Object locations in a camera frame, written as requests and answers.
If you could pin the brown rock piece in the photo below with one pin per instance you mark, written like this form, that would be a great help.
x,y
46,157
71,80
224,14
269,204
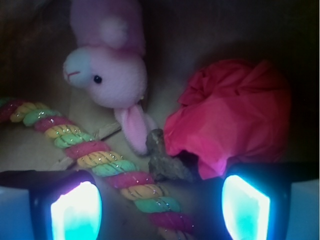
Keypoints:
x,y
162,166

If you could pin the pink plush bunny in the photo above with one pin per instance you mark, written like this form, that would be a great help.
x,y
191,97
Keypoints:
x,y
109,62

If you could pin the brown paper bag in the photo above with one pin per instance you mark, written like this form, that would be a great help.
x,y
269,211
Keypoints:
x,y
182,36

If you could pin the crumpled red paper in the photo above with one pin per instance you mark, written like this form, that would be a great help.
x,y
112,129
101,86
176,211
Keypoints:
x,y
231,111

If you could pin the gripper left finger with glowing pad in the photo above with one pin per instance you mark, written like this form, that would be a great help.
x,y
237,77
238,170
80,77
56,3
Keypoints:
x,y
49,205

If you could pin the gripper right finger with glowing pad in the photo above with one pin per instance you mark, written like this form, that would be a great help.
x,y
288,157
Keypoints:
x,y
272,201

